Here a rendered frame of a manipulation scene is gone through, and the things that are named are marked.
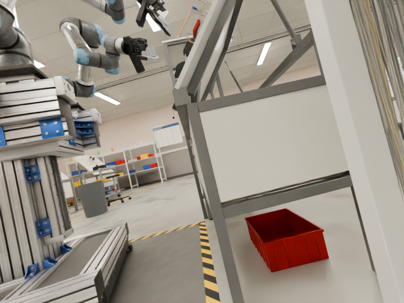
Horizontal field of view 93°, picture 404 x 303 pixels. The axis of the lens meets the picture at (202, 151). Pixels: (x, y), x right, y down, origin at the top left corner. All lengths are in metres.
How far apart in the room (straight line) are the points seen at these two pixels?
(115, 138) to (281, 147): 9.28
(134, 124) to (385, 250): 9.31
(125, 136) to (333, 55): 9.39
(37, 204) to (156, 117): 7.96
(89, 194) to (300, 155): 3.82
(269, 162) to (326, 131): 0.25
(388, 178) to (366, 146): 0.04
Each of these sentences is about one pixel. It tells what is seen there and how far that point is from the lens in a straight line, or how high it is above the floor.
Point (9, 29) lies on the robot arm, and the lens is 1.26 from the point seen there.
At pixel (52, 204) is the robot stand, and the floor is 0.53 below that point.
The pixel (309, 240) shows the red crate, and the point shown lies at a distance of 1.11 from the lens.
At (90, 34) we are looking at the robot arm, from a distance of 1.59.
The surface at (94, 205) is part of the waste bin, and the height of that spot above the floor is 0.19.
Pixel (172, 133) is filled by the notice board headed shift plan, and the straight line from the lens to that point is 8.71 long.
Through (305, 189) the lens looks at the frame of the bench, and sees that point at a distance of 0.82.
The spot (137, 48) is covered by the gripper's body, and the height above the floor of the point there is 1.20.
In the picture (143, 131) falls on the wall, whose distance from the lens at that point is 9.20.
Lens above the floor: 0.59
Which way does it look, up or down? 2 degrees up
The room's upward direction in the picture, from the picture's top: 13 degrees counter-clockwise
